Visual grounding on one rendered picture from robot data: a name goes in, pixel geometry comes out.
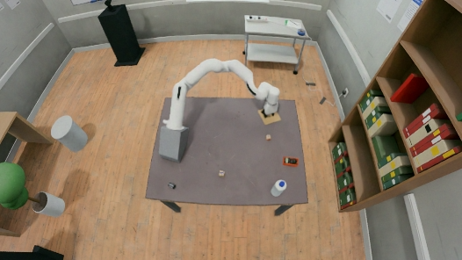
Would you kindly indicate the orange pocket multimeter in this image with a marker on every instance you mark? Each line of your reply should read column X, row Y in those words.
column 291, row 161

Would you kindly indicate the tan flat mat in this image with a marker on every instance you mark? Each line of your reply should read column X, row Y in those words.
column 271, row 119

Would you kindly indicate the white plastic bottle with blue cap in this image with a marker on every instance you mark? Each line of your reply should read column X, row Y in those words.
column 279, row 186

